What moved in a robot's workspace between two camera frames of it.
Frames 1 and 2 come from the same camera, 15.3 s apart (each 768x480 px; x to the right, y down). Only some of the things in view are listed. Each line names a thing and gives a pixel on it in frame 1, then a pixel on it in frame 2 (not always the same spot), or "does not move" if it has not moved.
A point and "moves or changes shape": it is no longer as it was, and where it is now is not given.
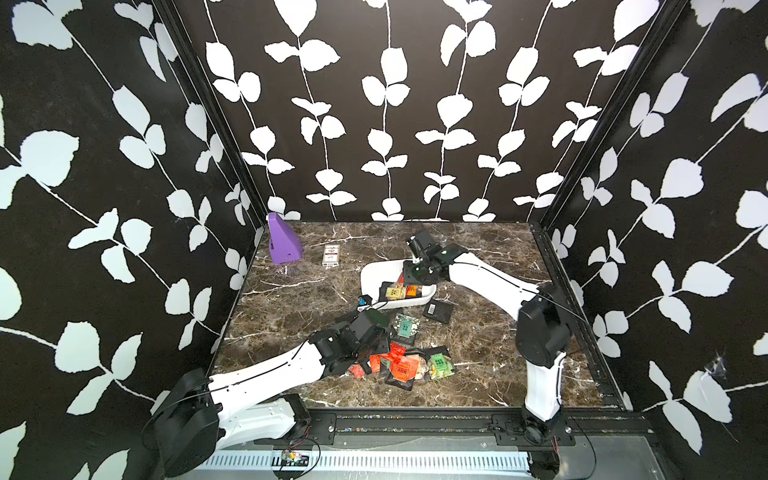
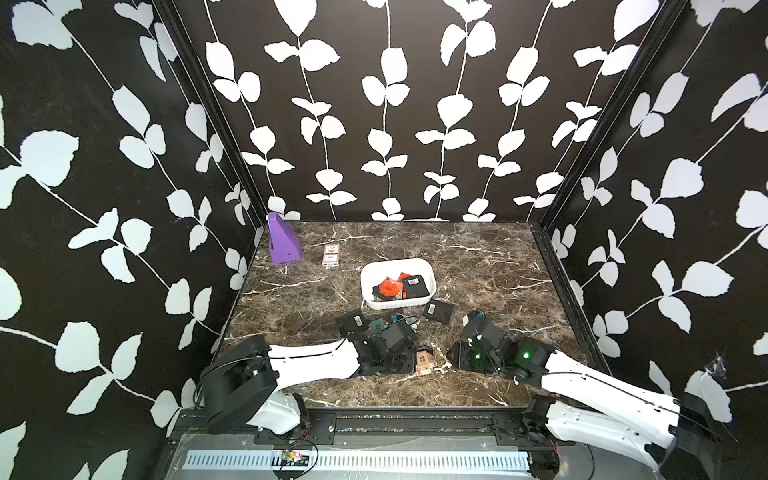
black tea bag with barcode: (439, 310) does not move
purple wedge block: (285, 243) does not move
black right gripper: (408, 274) -> (458, 355)
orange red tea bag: (404, 368) moves or changes shape
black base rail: (358, 430) does not move
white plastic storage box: (373, 273) does not move
